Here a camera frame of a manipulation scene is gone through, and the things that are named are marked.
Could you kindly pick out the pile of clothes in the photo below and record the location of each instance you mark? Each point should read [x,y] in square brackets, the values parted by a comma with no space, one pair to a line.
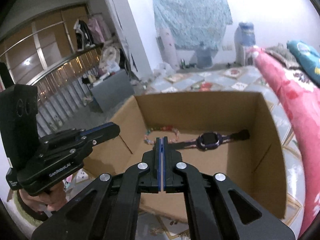
[95,32]

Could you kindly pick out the pink floral blanket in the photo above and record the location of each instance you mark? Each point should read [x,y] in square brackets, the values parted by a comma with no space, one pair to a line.
[300,101]

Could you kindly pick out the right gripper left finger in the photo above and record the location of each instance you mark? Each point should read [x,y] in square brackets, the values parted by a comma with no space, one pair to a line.
[108,207]

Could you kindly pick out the teal floral hanging cloth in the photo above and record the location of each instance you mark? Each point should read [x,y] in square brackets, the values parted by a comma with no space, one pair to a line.
[193,22]

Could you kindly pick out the metal stair railing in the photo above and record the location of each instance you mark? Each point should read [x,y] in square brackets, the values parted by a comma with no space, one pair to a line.
[60,90]

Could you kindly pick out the teal patterned pillow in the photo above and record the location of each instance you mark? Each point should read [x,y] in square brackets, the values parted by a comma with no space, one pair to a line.
[308,58]

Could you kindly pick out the left hand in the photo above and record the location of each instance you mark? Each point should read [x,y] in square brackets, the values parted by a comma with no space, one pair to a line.
[54,200]

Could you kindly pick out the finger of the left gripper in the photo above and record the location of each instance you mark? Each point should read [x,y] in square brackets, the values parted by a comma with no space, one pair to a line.
[101,133]

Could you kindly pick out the purple smart watch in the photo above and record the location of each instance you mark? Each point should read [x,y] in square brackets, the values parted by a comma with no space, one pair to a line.
[210,140]

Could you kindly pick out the grey storage box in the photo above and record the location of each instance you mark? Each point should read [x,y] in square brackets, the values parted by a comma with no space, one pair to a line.
[113,90]

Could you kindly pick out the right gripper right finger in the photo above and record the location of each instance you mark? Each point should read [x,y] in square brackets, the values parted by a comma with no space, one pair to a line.
[216,207]

